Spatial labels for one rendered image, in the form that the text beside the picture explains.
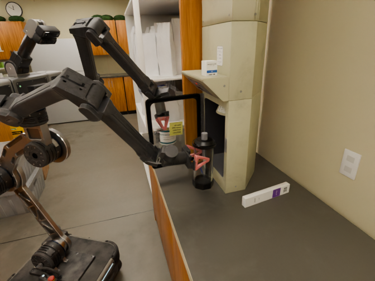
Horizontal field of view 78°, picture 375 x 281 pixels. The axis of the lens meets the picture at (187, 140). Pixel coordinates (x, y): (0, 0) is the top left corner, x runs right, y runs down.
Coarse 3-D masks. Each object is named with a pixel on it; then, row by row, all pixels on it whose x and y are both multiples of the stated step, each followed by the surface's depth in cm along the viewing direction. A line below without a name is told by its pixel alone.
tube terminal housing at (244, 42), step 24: (240, 24) 87; (264, 24) 99; (216, 48) 102; (240, 48) 90; (264, 48) 106; (240, 72) 94; (240, 96) 98; (240, 120) 102; (240, 144) 107; (240, 168) 113
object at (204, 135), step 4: (204, 132) 103; (204, 136) 102; (196, 140) 102; (200, 140) 102; (204, 140) 102; (208, 140) 102; (212, 140) 102; (200, 144) 100; (204, 144) 100; (208, 144) 100; (212, 144) 101
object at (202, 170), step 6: (192, 144) 105; (198, 150) 102; (204, 150) 101; (210, 150) 102; (204, 156) 102; (210, 156) 103; (198, 162) 104; (210, 162) 104; (204, 168) 104; (210, 168) 106; (198, 174) 106; (204, 174) 106; (210, 174) 107; (198, 180) 108; (204, 180) 107; (210, 180) 109
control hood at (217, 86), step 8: (184, 72) 114; (192, 72) 110; (200, 72) 109; (200, 80) 94; (208, 80) 91; (216, 80) 92; (224, 80) 93; (208, 88) 96; (216, 88) 94; (224, 88) 95; (216, 96) 100; (224, 96) 96
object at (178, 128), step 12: (168, 96) 119; (156, 108) 119; (168, 108) 121; (180, 108) 124; (192, 108) 126; (156, 120) 121; (168, 120) 123; (180, 120) 126; (192, 120) 129; (168, 132) 126; (180, 132) 129; (192, 132) 132; (156, 144) 126; (168, 144) 128; (180, 144) 131
